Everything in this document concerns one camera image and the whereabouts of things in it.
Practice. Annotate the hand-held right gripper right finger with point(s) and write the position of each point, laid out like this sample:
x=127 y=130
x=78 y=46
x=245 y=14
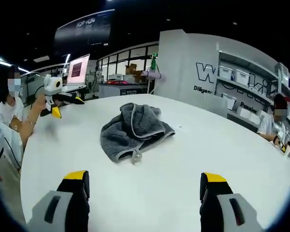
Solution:
x=222 y=212

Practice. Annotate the person's body in white shirt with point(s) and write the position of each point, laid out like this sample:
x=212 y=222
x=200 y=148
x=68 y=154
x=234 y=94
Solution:
x=7 y=113

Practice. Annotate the large dark hanging sign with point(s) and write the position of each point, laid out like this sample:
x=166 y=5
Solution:
x=84 y=29

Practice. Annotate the person's left hand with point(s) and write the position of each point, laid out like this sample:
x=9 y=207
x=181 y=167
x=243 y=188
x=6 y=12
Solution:
x=39 y=103

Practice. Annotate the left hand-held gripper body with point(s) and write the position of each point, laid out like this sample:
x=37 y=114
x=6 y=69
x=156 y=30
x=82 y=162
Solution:
x=53 y=84

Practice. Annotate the grey towel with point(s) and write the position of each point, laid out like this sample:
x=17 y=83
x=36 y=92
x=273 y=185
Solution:
x=128 y=133

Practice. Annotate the white partition with lettering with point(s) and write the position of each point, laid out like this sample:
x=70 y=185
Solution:
x=183 y=72

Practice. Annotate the white low cabinet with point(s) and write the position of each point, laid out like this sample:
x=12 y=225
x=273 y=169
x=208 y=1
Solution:
x=120 y=90

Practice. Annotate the white table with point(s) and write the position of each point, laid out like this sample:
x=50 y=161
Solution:
x=159 y=183

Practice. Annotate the grey shelf unit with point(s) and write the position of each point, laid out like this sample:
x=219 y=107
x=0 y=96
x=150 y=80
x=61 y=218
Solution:
x=251 y=96

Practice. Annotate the monitor with pink screen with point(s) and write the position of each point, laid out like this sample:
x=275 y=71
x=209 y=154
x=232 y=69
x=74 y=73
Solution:
x=78 y=70

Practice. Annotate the purple rolled mat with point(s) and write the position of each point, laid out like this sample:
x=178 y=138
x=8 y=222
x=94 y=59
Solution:
x=154 y=75

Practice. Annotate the group of white storage bins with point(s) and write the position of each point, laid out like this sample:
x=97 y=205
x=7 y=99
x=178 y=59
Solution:
x=243 y=77

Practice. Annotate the stack of cardboard boxes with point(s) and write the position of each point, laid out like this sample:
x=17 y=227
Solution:
x=132 y=69

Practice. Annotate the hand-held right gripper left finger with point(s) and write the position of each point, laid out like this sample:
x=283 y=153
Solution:
x=62 y=212

